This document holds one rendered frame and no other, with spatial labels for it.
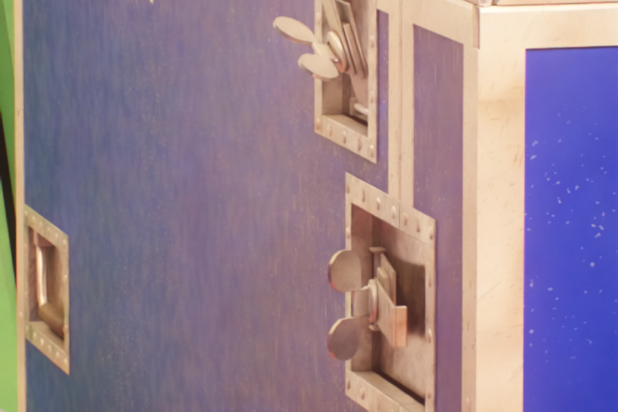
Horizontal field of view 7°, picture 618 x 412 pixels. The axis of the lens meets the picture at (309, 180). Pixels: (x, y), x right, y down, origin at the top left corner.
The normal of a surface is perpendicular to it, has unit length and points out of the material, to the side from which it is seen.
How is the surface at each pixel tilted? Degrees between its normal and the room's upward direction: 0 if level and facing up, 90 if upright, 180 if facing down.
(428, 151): 90
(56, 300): 90
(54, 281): 90
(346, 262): 90
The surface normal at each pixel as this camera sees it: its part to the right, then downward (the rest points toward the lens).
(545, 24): 0.26, 0.15
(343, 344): 0.70, 0.11
